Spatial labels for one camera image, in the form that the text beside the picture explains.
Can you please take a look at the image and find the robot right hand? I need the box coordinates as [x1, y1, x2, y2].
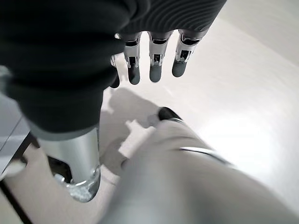
[0, 0, 228, 203]

